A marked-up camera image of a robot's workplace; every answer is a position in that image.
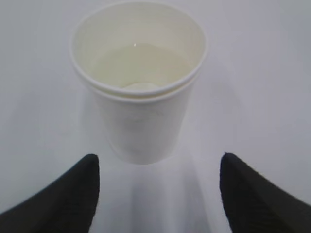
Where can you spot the white paper cup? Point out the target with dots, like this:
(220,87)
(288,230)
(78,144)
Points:
(139,60)

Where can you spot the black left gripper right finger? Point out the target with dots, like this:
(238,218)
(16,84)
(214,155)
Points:
(253,204)

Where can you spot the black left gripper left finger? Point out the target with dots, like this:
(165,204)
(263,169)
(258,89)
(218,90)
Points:
(67,205)

